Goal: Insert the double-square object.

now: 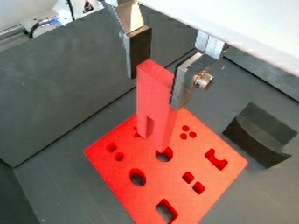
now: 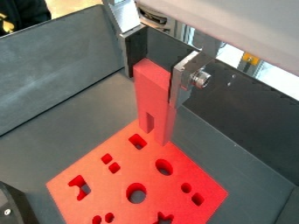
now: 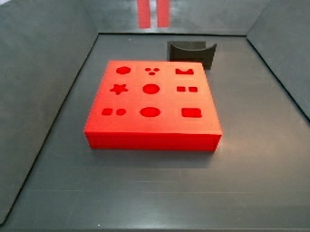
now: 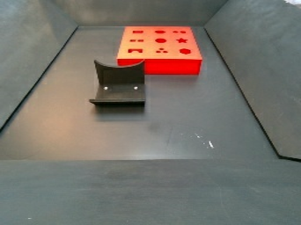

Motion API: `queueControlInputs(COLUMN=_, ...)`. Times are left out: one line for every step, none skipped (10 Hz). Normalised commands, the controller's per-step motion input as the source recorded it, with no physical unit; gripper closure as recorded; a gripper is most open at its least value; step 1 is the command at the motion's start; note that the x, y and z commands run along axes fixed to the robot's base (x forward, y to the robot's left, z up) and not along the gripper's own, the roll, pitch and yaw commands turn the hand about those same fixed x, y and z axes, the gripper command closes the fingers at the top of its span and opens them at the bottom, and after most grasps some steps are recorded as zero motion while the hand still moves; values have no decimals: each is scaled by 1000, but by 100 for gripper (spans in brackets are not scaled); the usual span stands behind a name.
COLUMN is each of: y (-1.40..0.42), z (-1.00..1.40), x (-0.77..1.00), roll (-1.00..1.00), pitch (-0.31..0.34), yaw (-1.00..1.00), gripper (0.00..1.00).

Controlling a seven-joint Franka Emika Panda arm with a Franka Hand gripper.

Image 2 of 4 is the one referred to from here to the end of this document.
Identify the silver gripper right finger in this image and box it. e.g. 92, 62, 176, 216
169, 35, 221, 109

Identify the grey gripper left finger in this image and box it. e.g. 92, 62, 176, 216
101, 0, 145, 78

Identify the red double-square peg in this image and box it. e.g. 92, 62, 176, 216
133, 59, 176, 145

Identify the person in dark clothing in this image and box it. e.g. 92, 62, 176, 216
0, 0, 51, 37

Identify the red shape-sorting board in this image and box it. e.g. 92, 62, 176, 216
46, 122, 228, 224

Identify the black curved holder stand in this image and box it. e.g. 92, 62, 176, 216
0, 181, 38, 224

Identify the dark grey bin enclosure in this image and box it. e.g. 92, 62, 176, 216
0, 6, 299, 224

